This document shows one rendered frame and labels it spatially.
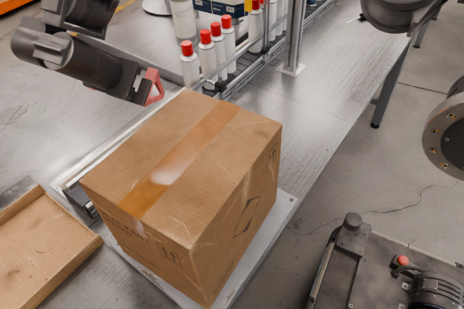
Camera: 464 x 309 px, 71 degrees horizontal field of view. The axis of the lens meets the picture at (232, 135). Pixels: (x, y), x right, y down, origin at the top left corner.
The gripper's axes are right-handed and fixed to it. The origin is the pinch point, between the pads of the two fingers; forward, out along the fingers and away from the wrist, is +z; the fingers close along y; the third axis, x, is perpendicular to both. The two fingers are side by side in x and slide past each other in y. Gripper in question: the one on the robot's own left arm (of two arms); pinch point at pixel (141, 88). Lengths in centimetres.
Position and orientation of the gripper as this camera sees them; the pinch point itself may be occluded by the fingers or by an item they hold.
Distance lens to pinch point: 66.7
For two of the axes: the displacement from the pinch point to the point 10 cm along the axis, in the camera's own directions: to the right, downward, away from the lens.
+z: 3.4, 1.4, 9.3
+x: -3.2, 9.5, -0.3
